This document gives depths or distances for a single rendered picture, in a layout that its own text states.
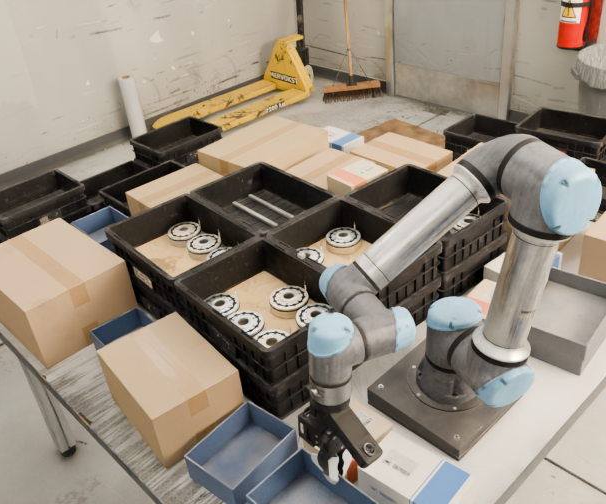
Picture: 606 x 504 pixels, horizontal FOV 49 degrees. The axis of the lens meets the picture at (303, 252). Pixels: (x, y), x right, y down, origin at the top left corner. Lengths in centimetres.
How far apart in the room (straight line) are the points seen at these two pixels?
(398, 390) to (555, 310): 51
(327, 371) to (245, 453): 50
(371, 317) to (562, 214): 36
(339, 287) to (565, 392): 71
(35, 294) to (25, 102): 307
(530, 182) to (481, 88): 379
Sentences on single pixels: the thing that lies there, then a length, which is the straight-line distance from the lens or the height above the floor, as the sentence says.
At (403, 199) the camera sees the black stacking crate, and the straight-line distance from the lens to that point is 220.
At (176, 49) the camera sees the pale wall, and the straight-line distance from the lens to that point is 537.
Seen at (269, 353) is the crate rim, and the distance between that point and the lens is 146.
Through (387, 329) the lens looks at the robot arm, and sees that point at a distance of 115.
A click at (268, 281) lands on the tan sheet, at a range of 184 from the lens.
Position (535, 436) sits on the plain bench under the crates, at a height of 70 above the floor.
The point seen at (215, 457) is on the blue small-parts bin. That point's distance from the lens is 158.
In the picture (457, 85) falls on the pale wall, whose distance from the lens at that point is 507.
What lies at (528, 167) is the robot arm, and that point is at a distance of 120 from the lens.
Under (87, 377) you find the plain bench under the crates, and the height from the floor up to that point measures 70.
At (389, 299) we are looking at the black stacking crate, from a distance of 171.
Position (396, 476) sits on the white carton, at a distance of 139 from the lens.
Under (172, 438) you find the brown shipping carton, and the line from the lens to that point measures 154.
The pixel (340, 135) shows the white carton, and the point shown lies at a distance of 278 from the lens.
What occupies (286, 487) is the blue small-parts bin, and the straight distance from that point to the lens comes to 140.
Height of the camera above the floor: 189
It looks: 33 degrees down
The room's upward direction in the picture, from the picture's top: 6 degrees counter-clockwise
